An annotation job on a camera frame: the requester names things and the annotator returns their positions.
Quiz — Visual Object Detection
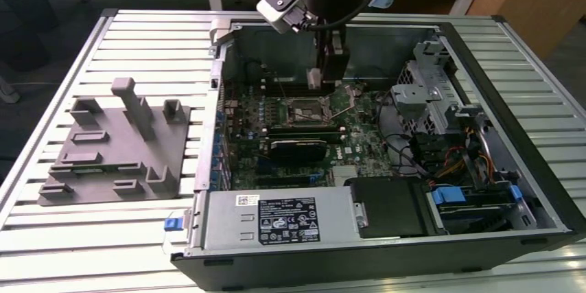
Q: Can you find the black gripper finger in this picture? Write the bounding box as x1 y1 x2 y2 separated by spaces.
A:
313 28 325 69
322 29 353 85

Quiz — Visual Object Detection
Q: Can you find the CPU socket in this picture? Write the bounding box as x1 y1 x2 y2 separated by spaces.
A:
284 96 335 128

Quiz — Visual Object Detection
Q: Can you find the silver metal drive cage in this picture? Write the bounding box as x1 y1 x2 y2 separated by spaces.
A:
391 40 466 136

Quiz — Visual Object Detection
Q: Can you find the green motherboard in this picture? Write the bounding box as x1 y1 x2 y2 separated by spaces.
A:
222 80 399 193

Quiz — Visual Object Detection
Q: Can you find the black graphics card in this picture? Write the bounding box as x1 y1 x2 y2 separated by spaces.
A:
267 138 331 167

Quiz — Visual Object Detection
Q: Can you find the silver chipset heatsink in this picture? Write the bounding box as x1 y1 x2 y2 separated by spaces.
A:
331 165 361 181

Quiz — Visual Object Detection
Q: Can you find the black plastic shroud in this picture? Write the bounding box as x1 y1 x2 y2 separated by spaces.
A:
343 176 447 239

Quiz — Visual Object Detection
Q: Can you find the hard disk in blue carrier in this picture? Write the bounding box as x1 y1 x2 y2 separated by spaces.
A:
427 185 526 234

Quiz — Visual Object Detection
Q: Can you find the brown wooden cabinet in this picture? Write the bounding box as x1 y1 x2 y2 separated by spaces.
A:
467 0 586 60

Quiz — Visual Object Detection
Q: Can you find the silver power supply unit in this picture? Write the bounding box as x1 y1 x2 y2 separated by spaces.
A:
186 188 363 251

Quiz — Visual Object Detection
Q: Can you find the black PC case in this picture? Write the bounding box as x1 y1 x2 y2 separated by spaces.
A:
168 14 586 292

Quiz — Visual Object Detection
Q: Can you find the blue latch clip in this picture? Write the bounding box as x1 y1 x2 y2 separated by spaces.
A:
163 215 183 233

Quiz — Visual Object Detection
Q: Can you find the grey parts rack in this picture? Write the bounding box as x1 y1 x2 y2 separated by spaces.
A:
36 76 192 207

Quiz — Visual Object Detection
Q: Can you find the green RAM stick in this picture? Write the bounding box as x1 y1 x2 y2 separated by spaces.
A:
68 162 123 173

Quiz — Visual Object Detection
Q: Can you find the white camera black faceplate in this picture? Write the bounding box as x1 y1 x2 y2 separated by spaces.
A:
255 0 318 35

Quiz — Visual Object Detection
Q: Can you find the orange yellow wire bundle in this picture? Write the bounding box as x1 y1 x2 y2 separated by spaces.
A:
430 154 501 184

